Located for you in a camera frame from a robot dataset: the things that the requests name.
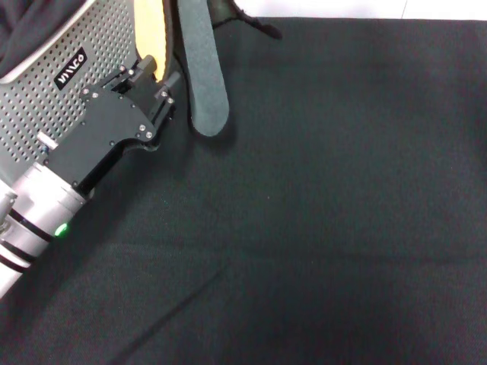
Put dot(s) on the black cloth liner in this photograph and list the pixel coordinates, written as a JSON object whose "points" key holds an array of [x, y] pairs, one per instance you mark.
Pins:
{"points": [[26, 30]]}

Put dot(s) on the grey perforated storage box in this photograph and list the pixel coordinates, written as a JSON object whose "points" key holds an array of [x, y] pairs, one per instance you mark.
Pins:
{"points": [[34, 114]]}

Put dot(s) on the yellow and grey towel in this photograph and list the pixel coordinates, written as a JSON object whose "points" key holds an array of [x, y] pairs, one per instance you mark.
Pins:
{"points": [[205, 76]]}

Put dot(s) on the black tablecloth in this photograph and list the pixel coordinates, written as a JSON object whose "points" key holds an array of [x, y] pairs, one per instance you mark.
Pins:
{"points": [[304, 247]]}

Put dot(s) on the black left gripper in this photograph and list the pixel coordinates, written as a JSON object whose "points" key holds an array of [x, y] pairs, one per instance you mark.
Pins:
{"points": [[102, 129]]}

